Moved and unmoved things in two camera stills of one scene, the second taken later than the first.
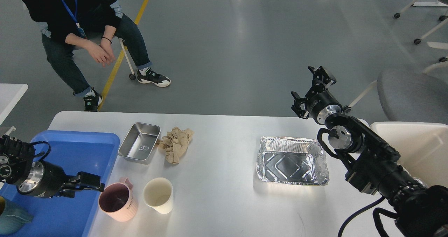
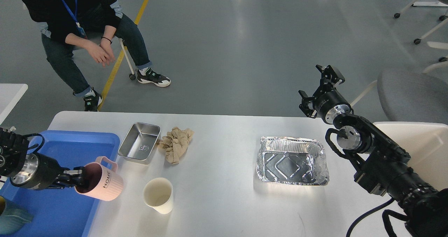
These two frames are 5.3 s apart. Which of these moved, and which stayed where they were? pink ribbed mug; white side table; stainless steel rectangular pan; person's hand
Moved: pink ribbed mug
Stayed: white side table; stainless steel rectangular pan; person's hand
